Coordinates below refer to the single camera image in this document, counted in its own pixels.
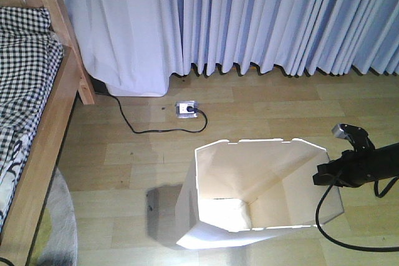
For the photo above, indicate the black white checkered bedding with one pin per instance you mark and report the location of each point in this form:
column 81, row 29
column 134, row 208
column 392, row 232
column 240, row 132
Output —
column 31, row 54

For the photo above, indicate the wooden bed frame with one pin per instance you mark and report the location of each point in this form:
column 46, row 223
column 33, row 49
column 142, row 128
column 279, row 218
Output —
column 19, row 231

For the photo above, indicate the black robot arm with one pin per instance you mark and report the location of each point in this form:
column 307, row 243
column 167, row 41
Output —
column 383, row 160

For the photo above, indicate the round grey yellow rug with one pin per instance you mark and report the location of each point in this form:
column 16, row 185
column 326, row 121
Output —
column 56, row 241

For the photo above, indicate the white sheer curtain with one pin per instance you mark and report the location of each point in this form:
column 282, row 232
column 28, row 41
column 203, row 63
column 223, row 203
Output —
column 132, row 46

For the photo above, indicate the white floor power socket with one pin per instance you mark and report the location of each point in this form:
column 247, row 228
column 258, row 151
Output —
column 186, row 109

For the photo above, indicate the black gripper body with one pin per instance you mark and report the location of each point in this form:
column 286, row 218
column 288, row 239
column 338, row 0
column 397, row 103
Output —
column 351, row 170

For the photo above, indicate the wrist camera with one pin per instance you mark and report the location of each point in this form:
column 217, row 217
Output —
column 355, row 135

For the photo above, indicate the white plastic trash bin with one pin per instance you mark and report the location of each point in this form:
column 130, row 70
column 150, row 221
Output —
column 240, row 193

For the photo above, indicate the light blue pleated curtain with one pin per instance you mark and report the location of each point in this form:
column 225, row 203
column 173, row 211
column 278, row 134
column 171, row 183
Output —
column 301, row 36

